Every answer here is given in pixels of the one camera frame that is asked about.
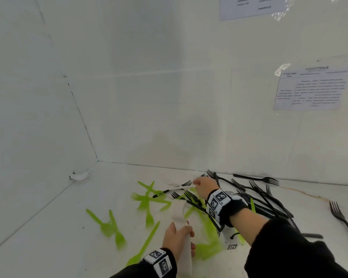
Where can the person's left hand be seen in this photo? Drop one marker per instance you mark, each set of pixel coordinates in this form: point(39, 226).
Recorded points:
point(175, 238)

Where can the person's right hand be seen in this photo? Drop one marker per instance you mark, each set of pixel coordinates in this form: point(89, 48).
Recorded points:
point(206, 186)

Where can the white plastic fork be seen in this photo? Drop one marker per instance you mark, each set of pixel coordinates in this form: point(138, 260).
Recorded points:
point(179, 186)

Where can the stack of white forks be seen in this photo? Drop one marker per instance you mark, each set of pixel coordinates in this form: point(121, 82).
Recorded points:
point(179, 211)

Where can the pile of plastic cutlery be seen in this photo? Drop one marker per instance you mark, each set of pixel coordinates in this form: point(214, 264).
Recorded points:
point(145, 206)

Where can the pile of black plastic forks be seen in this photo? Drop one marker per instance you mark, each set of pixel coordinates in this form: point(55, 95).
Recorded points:
point(278, 208)

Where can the person's left forearm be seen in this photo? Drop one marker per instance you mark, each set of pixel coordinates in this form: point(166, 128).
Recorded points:
point(136, 270)

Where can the black marker right wrist band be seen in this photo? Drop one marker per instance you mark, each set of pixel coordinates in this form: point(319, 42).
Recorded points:
point(229, 206)

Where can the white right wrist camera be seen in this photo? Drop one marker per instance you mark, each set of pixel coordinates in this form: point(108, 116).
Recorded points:
point(229, 240)

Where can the small white wall clip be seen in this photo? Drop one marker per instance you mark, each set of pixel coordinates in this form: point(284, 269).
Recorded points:
point(80, 175)

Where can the printed paper wall notice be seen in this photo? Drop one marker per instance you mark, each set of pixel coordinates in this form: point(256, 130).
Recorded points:
point(249, 7)
point(310, 89)

